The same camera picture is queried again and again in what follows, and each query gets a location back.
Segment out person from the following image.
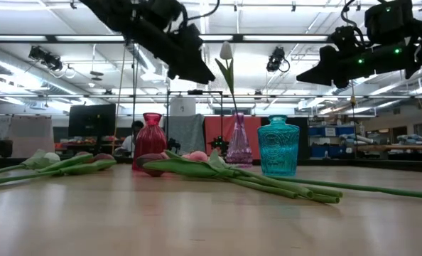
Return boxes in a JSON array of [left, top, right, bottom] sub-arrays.
[[120, 119, 145, 157]]

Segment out blue storage bins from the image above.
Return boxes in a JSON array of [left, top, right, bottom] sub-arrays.
[[308, 124, 357, 158]]

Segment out white artificial tulip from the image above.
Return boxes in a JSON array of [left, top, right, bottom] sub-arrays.
[[0, 149, 62, 178], [215, 41, 241, 118]]

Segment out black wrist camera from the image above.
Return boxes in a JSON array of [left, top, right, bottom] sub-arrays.
[[330, 25, 357, 49], [177, 23, 204, 49]]

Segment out red panel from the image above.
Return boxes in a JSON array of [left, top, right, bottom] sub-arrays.
[[204, 116, 262, 161]]

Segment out white column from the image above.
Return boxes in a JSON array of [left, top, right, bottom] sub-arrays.
[[170, 97, 197, 117]]

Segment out small black robot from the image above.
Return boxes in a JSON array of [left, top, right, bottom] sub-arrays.
[[167, 137, 182, 154], [210, 135, 229, 154]]

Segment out purple glass vase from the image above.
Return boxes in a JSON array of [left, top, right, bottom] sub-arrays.
[[225, 112, 254, 166]]

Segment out black hanging camera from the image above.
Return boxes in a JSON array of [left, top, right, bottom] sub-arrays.
[[28, 45, 76, 79], [266, 46, 291, 74]]

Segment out black aluminium rig frame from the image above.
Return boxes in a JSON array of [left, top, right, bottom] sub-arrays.
[[0, 33, 422, 174]]

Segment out red glass vase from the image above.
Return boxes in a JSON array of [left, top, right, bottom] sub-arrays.
[[131, 112, 168, 171]]

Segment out wooden table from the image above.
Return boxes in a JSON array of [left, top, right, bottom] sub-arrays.
[[355, 144, 422, 161]]

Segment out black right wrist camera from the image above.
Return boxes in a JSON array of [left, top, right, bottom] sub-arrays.
[[330, 25, 357, 49]]

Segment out grey cloth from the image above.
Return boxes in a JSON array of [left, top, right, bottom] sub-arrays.
[[166, 113, 206, 154]]

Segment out pink artificial tulip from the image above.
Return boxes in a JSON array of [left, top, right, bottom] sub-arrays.
[[188, 149, 344, 206], [180, 151, 422, 201]]

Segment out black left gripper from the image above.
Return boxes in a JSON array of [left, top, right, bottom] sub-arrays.
[[125, 16, 215, 85]]

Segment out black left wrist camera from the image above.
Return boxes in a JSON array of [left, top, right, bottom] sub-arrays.
[[177, 23, 204, 49]]

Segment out black monitor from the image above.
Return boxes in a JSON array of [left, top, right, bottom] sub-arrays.
[[67, 103, 117, 138]]

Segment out teal glass vase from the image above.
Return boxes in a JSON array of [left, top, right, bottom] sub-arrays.
[[256, 114, 301, 178]]

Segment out dark red artificial tulip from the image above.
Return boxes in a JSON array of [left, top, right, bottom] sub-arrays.
[[136, 152, 315, 200], [0, 152, 118, 188], [36, 151, 94, 174]]

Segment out pink cloth panel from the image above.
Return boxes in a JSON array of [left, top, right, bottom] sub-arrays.
[[8, 115, 55, 159]]

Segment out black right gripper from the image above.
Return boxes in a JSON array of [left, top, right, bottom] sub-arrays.
[[296, 45, 384, 89]]

